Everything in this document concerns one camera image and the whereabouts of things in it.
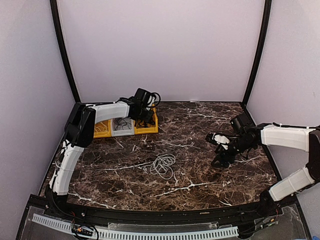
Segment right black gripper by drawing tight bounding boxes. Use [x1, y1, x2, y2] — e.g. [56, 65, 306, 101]
[210, 135, 254, 168]

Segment yellow plastic bin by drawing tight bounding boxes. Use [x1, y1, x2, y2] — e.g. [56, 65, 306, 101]
[134, 108, 159, 135]
[93, 120, 112, 139]

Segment thin black cable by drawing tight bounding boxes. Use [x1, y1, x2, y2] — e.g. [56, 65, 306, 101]
[113, 118, 133, 131]

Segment grey plastic bin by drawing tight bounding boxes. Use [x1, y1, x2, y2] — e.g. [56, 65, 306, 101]
[110, 118, 135, 137]

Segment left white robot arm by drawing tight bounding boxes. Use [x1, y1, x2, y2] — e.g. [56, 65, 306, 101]
[49, 88, 161, 196]

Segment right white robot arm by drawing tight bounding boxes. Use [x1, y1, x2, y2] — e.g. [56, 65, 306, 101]
[205, 113, 320, 217]

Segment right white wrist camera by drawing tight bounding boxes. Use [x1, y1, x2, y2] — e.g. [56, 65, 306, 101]
[205, 133, 230, 150]

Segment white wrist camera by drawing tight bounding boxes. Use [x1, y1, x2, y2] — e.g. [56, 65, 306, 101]
[205, 133, 230, 150]
[147, 92, 161, 108]

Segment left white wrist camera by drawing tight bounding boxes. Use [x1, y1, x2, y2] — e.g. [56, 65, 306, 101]
[147, 92, 161, 108]

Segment black front rail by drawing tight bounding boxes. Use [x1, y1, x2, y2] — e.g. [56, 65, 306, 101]
[41, 193, 297, 226]

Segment white slotted cable duct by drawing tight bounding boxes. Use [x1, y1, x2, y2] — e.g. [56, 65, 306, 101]
[31, 213, 239, 240]

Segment left black frame post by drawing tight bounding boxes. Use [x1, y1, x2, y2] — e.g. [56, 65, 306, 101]
[49, 0, 81, 102]

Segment black frame post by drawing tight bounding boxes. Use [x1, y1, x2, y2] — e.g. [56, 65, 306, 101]
[49, 0, 81, 102]
[241, 0, 272, 108]

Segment right black frame post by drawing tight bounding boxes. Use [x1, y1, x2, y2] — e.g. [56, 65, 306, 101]
[241, 0, 272, 108]

